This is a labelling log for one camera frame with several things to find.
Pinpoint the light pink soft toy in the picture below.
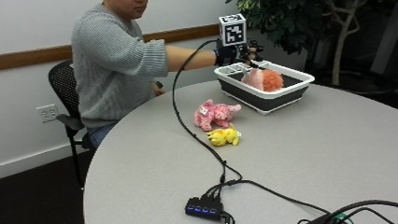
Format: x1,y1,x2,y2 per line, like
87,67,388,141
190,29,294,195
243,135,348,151
239,67,266,91

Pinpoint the white marker cube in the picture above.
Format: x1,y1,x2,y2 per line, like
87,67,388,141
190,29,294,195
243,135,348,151
218,12,247,48

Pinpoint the orange fluffy soft toy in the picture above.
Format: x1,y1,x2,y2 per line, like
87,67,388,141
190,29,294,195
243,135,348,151
259,69,286,93

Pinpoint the white and grey collapsible tub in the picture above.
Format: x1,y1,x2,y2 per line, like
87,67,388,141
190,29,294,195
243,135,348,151
212,61,315,116

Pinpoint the green indoor tree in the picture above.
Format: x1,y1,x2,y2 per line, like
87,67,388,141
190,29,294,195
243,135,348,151
224,0,398,87

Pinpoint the pink pig soft toy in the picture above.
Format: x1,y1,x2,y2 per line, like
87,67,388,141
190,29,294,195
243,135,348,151
193,98,242,132

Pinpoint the yellow soft toy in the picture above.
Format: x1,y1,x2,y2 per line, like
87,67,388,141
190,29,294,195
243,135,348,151
204,123,242,147

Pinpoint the the person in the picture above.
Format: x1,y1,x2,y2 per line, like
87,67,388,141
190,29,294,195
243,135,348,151
70,0,218,149

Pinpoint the black mesh office chair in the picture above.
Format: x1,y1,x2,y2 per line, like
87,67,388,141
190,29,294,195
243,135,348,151
47,59,97,189

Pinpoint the black usb hub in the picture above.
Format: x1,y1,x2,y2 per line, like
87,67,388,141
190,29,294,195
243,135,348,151
183,195,226,221

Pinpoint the black glove cable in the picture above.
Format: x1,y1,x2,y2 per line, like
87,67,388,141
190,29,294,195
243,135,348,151
170,38,243,188

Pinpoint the wooden wall rail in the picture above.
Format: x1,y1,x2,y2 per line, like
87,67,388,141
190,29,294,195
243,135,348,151
0,23,220,71

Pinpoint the white wall outlet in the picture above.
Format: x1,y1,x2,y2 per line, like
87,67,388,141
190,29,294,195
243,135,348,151
34,104,59,123

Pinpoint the black cable bundle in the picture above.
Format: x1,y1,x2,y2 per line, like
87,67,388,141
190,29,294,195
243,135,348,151
295,199,398,224

